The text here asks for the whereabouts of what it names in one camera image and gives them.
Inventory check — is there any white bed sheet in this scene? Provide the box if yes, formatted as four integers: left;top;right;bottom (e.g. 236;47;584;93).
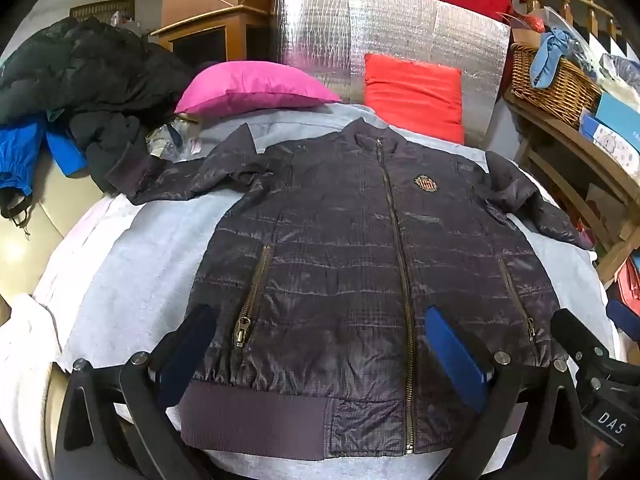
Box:
0;190;126;480

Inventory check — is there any red pillow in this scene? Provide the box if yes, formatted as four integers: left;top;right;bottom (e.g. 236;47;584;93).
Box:
364;53;466;145

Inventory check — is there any grey blanket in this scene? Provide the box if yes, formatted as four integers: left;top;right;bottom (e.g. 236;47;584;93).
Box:
32;102;623;480

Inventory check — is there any light blue cloth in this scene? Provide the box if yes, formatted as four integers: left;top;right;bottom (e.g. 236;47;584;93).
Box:
530;27;576;88

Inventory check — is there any black puffer jacket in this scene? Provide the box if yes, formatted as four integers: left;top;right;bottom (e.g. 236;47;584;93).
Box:
0;16;198;126

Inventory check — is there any wicker basket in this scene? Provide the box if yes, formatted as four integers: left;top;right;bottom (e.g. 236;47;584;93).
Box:
510;42;603;117

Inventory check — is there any white patterned box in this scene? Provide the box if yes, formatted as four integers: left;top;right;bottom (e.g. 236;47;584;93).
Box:
592;127;640;181

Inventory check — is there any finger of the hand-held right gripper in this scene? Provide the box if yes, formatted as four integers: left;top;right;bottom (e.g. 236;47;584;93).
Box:
551;309;610;363

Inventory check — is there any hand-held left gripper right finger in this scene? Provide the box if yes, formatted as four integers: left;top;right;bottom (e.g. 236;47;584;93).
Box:
424;306;588;480

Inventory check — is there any blue cardboard box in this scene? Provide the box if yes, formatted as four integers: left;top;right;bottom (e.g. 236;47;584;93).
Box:
580;92;640;153

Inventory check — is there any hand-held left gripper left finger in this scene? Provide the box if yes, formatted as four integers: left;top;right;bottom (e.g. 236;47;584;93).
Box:
54;304;219;480

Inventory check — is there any wooden shelf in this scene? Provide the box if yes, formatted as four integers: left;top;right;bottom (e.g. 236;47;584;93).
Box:
502;85;640;288

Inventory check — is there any pink pillow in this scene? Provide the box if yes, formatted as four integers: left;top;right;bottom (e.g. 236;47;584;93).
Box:
174;60;342;117

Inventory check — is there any beige leather sofa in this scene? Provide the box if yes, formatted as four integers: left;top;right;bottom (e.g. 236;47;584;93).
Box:
0;150;111;306

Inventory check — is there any clear plastic bag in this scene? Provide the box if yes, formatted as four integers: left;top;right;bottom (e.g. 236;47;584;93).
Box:
147;120;203;162

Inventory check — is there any dark quilted zip jacket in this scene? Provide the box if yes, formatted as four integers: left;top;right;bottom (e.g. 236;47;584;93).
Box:
106;117;596;461

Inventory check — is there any silver foil insulation mat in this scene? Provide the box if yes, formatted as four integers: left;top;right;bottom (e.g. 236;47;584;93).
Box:
272;0;512;148

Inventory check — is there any black crumpled garment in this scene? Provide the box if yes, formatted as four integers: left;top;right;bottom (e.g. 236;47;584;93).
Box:
70;110;161;196

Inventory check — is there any blue jacket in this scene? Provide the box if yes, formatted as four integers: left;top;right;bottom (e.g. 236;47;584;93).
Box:
0;112;91;211

